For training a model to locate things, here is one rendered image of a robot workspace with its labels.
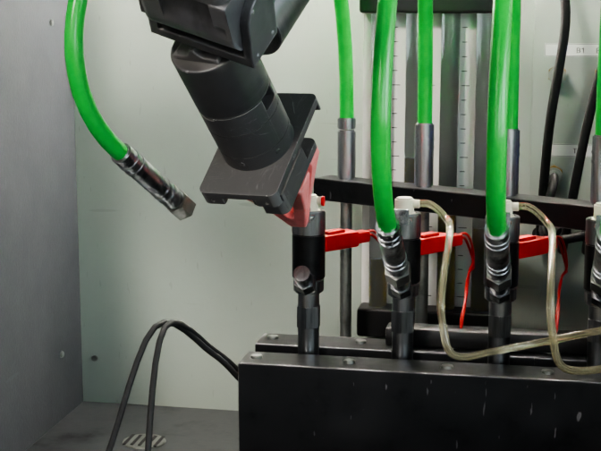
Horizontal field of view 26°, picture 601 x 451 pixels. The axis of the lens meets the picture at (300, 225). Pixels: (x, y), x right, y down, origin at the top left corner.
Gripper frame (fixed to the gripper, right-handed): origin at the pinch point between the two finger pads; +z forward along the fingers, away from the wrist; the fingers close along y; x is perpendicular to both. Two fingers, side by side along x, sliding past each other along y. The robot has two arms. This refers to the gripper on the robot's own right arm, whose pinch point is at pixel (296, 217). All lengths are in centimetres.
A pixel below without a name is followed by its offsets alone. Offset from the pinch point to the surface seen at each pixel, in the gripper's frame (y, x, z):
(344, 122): 20.3, 5.7, 11.1
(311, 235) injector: 0.8, 0.1, 3.4
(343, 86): 22.7, 5.8, 8.6
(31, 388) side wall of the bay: -7.4, 34.7, 21.5
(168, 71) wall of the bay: 25.9, 27.6, 9.9
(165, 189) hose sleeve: -1.9, 9.1, -5.3
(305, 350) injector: -5.8, 0.9, 10.8
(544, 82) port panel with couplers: 32.1, -10.3, 17.6
